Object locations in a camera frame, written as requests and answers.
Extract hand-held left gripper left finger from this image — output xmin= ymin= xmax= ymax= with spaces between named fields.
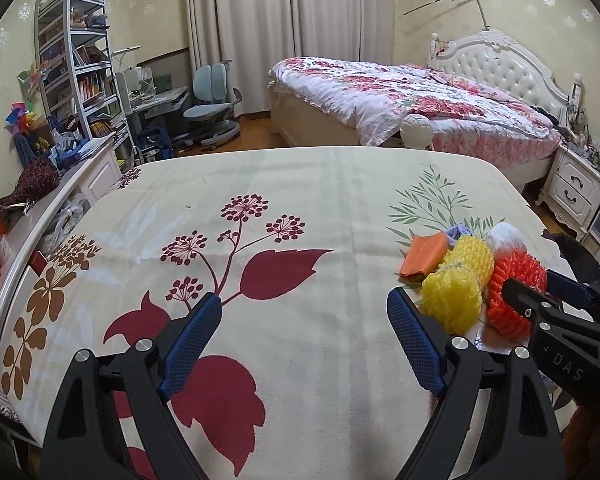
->
xmin=39 ymin=292 xmax=224 ymax=480

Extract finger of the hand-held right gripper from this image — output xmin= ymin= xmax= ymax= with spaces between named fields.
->
xmin=501 ymin=276 xmax=563 ymax=333
xmin=542 ymin=230 xmax=600 ymax=313

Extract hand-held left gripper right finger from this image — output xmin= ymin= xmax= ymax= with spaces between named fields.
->
xmin=386 ymin=287 xmax=563 ymax=480

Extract red foam fruit net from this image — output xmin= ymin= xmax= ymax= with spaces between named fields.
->
xmin=485 ymin=250 xmax=548 ymax=341

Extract yellow foam fruit net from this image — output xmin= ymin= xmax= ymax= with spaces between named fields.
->
xmin=420 ymin=235 xmax=496 ymax=335

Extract orange paper packet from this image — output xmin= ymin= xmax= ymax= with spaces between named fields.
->
xmin=399 ymin=232 xmax=453 ymax=281

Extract person's right forearm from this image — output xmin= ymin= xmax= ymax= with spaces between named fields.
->
xmin=562 ymin=404 xmax=600 ymax=480

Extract white fluffy ball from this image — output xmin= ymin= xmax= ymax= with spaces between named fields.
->
xmin=485 ymin=222 xmax=526 ymax=261

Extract small purple wrapper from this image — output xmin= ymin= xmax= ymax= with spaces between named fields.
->
xmin=444 ymin=224 xmax=473 ymax=248

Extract white carved nightstand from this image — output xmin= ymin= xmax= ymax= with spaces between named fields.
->
xmin=536 ymin=146 xmax=600 ymax=241

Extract group of bottles and clutter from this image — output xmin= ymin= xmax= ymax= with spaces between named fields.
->
xmin=560 ymin=72 xmax=600 ymax=176

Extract white plastic bag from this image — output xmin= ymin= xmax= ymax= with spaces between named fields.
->
xmin=42 ymin=192 xmax=88 ymax=256

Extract white dresser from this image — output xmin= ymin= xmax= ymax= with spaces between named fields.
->
xmin=0 ymin=147 xmax=123 ymax=311

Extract maroon knitted cloth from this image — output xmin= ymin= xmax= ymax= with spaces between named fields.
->
xmin=0 ymin=157 xmax=61 ymax=208

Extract white tufted headboard bed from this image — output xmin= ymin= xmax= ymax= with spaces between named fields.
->
xmin=267 ymin=30 xmax=573 ymax=196

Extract grey study desk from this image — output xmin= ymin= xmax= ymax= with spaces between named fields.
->
xmin=127 ymin=85 xmax=191 ymax=153

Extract grey blue office chair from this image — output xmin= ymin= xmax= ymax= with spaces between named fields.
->
xmin=182 ymin=63 xmax=243 ymax=151

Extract pink floral quilt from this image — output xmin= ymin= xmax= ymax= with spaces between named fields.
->
xmin=270 ymin=56 xmax=563 ymax=168

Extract colourful pinwheel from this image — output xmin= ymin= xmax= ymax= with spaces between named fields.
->
xmin=6 ymin=102 xmax=46 ymax=136

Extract white desk lamp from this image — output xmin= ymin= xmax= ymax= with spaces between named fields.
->
xmin=111 ymin=44 xmax=141 ymax=73

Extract white bookshelf with books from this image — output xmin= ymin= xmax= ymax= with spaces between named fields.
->
xmin=34 ymin=0 xmax=136 ymax=161

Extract beige curtains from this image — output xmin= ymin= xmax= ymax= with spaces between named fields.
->
xmin=185 ymin=0 xmax=396 ymax=116

